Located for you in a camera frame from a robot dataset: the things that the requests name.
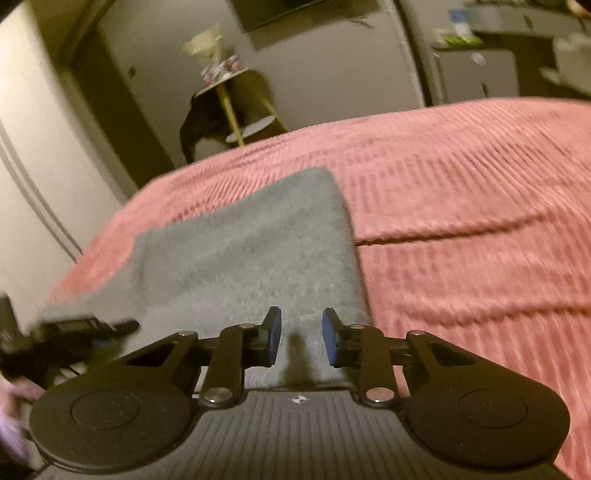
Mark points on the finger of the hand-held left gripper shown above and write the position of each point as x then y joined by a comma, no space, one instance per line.
83,326

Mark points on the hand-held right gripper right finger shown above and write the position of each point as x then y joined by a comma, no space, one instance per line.
328,337

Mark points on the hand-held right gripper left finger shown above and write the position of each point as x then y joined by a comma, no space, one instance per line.
273,334

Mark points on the grey pants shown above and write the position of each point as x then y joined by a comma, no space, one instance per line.
231,258

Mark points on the person's left forearm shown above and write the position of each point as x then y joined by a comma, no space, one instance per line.
16,424

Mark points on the white wardrobe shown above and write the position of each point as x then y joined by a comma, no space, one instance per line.
41,161

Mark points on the pink ribbed blanket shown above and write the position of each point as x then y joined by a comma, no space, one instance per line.
461,207

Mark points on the dark hanging clothing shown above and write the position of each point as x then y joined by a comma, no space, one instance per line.
201,124

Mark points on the wooden side table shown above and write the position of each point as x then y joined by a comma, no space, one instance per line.
240,101

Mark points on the colourful small packets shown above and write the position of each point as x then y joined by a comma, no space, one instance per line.
221,69

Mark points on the beige paper bag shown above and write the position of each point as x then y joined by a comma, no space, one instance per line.
205,46

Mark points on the white tall air conditioner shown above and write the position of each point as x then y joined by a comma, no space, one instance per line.
415,50

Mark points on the grey drawer cabinet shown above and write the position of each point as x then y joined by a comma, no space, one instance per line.
475,76

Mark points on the green packets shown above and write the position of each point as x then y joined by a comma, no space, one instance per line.
461,40

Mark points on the blue and white box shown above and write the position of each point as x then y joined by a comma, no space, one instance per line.
460,23

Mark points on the white chair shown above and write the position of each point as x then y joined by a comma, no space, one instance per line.
570,57

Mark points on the grey vanity table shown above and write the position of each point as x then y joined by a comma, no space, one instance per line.
521,18

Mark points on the dark wall screen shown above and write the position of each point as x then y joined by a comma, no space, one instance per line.
300,11

